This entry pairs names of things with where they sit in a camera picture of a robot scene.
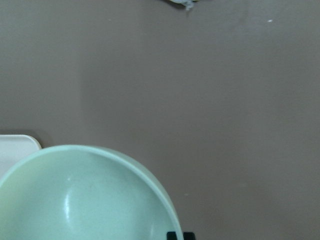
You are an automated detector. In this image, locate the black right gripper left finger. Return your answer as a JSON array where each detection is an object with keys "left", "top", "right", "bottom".
[{"left": 166, "top": 231, "right": 178, "bottom": 240}]

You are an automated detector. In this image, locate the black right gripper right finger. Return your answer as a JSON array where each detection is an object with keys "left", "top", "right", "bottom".
[{"left": 183, "top": 232, "right": 195, "bottom": 240}]

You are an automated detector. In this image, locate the green bowl end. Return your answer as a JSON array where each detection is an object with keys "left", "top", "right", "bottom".
[{"left": 0, "top": 145, "right": 183, "bottom": 240}]

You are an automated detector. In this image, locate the cream rabbit tray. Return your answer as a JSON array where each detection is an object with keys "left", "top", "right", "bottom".
[{"left": 0, "top": 134, "right": 42, "bottom": 177}]

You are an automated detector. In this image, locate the grey folded cloth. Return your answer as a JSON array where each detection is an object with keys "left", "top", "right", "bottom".
[{"left": 168, "top": 0, "right": 199, "bottom": 11}]

